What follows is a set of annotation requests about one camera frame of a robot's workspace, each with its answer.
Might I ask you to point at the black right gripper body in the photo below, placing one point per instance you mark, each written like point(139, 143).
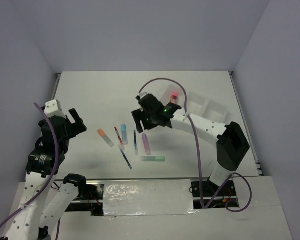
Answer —
point(148, 119)

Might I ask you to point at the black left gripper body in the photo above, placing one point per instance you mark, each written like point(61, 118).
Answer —
point(73, 130)

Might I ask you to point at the pink-capped small bottle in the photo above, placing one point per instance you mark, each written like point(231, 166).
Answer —
point(174, 97)

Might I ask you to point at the purple highlighter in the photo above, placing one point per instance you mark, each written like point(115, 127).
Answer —
point(146, 144)

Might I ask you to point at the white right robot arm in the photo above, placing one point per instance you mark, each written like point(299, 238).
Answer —
point(229, 139)

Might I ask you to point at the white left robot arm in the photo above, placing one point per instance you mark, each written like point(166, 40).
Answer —
point(35, 219)

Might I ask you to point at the blue highlighter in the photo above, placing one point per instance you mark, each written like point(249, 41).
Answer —
point(124, 134)

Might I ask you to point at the orange highlighter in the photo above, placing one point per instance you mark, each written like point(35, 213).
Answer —
point(105, 137)

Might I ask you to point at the red pen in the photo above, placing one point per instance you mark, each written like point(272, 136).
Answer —
point(118, 135)

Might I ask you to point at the blue pen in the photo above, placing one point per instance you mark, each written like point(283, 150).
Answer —
point(124, 156)

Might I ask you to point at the green highlighter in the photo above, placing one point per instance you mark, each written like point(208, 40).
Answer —
point(152, 158)

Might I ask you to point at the silver foil tape sheet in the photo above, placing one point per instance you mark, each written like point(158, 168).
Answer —
point(147, 198)

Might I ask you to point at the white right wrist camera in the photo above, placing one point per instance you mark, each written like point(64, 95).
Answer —
point(141, 95)

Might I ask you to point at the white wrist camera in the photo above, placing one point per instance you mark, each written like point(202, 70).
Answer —
point(53, 108)
point(141, 95)

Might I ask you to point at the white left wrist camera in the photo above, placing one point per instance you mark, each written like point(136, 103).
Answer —
point(53, 108)

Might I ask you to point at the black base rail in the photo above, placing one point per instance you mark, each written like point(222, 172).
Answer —
point(92, 201)

